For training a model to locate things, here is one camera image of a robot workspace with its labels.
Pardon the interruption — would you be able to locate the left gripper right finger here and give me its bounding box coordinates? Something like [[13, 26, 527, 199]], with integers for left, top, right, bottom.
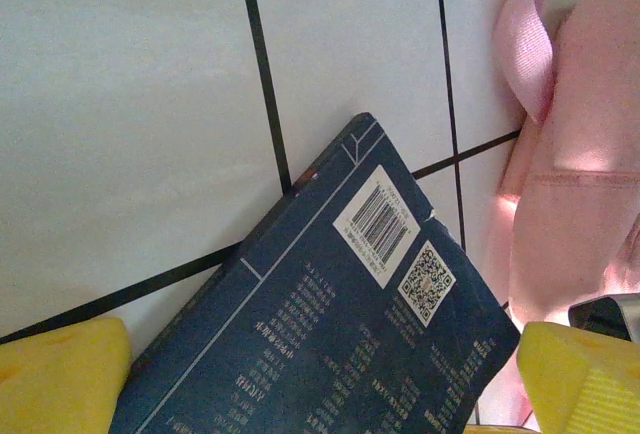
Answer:
[[516, 293, 640, 434]]

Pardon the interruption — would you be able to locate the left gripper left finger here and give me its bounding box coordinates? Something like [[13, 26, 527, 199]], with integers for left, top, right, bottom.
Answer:
[[0, 317, 132, 434]]

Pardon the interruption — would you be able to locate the pink backpack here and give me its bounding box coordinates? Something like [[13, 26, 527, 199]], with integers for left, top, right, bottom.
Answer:
[[482, 0, 640, 434]]

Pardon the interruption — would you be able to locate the dark blue book with barcode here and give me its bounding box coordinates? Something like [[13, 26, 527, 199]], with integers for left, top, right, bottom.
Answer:
[[107, 112, 524, 434]]

